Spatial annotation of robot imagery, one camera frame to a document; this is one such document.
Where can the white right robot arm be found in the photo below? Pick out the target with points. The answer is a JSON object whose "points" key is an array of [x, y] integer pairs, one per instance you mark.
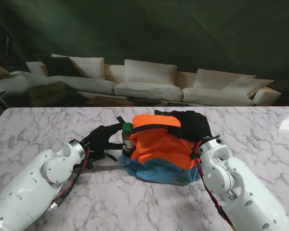
{"points": [[238, 187]]}

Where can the black folding umbrella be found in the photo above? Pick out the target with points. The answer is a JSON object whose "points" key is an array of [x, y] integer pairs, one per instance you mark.
{"points": [[98, 156]]}

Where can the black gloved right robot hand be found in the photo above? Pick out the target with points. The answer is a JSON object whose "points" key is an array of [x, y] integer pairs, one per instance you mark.
{"points": [[195, 125]]}

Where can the orange and blue backpack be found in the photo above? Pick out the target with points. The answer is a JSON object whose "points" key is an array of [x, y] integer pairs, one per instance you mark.
{"points": [[161, 149]]}

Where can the brown bottle with green cap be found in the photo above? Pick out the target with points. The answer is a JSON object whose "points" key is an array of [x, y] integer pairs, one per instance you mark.
{"points": [[127, 127]]}

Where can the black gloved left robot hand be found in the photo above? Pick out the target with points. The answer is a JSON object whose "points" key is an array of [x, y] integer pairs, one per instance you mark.
{"points": [[98, 139]]}

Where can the dark brown cushion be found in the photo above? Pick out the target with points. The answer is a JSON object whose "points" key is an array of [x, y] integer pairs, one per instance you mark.
{"points": [[57, 66]]}

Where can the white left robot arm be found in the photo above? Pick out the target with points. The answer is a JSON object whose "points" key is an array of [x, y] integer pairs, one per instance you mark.
{"points": [[21, 190]]}

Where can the cream sofa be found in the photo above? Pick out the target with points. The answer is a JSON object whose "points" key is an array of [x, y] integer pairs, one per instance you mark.
{"points": [[144, 86]]}

